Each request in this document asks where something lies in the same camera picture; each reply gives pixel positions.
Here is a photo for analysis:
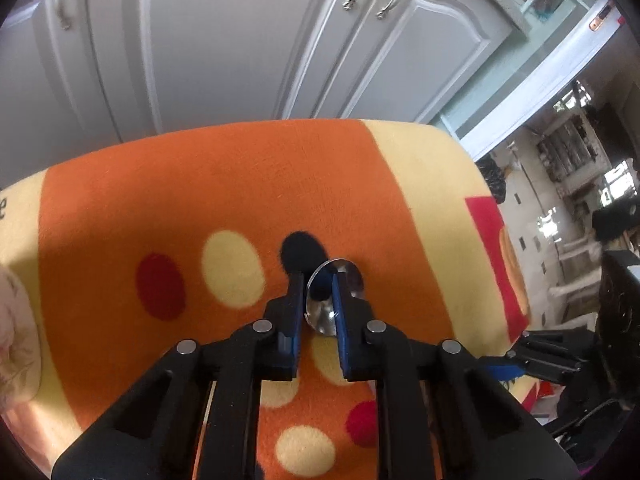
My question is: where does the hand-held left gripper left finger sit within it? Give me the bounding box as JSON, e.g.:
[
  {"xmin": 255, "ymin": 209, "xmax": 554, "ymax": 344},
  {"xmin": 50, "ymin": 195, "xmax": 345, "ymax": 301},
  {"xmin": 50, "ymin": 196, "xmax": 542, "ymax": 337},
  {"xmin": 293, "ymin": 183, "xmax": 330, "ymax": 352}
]
[{"xmin": 52, "ymin": 270, "xmax": 307, "ymax": 480}]

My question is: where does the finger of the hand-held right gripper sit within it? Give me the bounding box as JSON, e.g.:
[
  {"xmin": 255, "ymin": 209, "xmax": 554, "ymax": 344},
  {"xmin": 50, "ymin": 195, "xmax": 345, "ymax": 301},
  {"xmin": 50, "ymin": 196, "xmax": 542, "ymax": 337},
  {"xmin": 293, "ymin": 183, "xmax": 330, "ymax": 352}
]
[
  {"xmin": 481, "ymin": 351, "xmax": 582, "ymax": 387},
  {"xmin": 515, "ymin": 328, "xmax": 597, "ymax": 362}
]

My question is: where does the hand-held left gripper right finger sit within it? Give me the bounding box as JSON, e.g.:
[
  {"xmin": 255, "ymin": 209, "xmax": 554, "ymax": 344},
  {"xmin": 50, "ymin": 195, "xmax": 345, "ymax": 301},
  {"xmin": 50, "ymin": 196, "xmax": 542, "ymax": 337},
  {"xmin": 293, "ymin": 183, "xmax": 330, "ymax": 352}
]
[{"xmin": 332, "ymin": 271, "xmax": 583, "ymax": 480}]

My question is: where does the large round steel spoon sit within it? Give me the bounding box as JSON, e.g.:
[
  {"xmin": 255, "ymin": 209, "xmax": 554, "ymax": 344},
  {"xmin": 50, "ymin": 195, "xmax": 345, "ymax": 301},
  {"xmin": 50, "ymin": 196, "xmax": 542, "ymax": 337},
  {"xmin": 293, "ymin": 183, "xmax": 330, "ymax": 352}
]
[{"xmin": 305, "ymin": 258, "xmax": 364, "ymax": 335}]

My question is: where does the white plastic chair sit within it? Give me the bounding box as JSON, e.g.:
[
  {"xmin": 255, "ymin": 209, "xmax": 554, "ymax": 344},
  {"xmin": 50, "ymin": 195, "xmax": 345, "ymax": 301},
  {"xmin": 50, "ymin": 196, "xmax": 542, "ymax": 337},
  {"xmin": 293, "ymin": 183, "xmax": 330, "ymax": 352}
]
[{"xmin": 544, "ymin": 234, "xmax": 603, "ymax": 312}]

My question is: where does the cluttered shelf unit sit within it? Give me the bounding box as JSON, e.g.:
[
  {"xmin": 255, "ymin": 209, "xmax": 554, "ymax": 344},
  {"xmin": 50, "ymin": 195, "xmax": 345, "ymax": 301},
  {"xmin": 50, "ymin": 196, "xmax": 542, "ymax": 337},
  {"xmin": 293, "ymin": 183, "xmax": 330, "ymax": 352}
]
[{"xmin": 534, "ymin": 109, "xmax": 612, "ymax": 197}]

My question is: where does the black bag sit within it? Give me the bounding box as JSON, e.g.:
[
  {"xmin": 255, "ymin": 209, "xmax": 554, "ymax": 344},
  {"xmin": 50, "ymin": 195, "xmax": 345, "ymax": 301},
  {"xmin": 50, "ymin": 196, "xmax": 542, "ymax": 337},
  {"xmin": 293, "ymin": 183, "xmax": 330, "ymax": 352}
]
[{"xmin": 476, "ymin": 156, "xmax": 509, "ymax": 207}]

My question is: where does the orange and yellow printed blanket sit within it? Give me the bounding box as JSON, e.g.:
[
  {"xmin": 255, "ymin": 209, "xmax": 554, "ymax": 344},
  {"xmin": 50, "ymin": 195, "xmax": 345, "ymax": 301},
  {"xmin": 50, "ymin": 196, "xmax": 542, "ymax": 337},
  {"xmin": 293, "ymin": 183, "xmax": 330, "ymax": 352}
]
[{"xmin": 0, "ymin": 119, "xmax": 535, "ymax": 480}]

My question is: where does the wide grey cabinet door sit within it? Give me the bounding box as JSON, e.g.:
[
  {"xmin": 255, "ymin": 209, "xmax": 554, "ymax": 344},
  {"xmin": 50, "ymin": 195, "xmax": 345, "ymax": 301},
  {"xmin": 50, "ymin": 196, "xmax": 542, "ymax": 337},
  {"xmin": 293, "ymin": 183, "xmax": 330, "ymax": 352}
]
[{"xmin": 86, "ymin": 0, "xmax": 362, "ymax": 137}]

